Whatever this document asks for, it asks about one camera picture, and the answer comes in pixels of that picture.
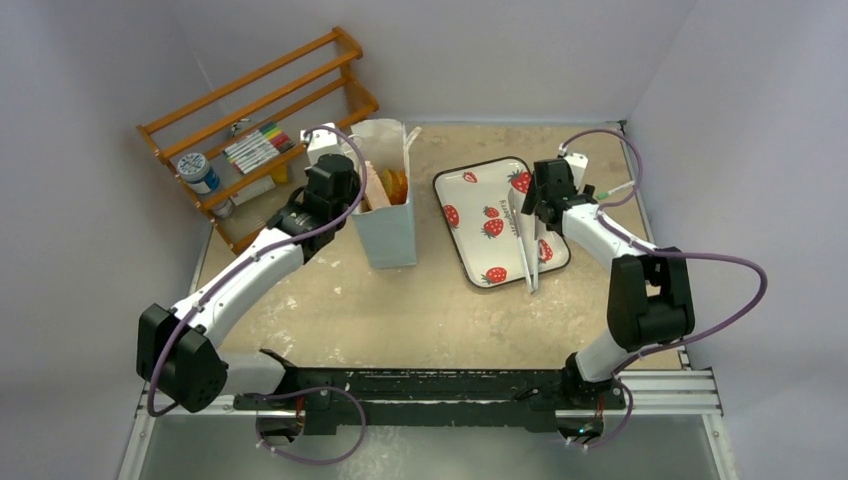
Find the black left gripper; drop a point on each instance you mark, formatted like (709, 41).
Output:
(353, 194)

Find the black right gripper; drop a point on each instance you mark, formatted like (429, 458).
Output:
(539, 206)

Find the orange fake pastry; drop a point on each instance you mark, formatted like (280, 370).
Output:
(395, 184)

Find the light blue paper bag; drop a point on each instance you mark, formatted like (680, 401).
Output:
(385, 219)

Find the white strawberry tray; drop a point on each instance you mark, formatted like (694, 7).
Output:
(473, 199)

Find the long fake bread loaf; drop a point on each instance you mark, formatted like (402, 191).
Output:
(375, 194)

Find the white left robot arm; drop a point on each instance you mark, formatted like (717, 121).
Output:
(177, 347)

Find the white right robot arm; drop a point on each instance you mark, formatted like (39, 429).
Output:
(649, 294)

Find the green capped marker pen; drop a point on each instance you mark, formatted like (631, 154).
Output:
(614, 191)

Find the yellow sponge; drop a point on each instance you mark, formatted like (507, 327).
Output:
(280, 174)

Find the small white box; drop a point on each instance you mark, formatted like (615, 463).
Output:
(253, 190)

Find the pack of coloured markers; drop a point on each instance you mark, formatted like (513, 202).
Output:
(258, 146)

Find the small clear bottle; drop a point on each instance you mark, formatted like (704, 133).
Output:
(224, 209)

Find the orange wooden shelf rack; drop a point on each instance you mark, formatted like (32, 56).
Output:
(361, 104)

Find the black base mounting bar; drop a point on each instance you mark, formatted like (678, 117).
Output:
(322, 399)

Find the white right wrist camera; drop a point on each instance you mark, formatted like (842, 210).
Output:
(578, 164)

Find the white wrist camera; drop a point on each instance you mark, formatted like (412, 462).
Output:
(578, 164)
(325, 140)

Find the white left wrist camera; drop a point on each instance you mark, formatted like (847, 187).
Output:
(325, 140)

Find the aluminium rail frame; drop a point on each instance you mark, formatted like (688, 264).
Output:
(673, 430)

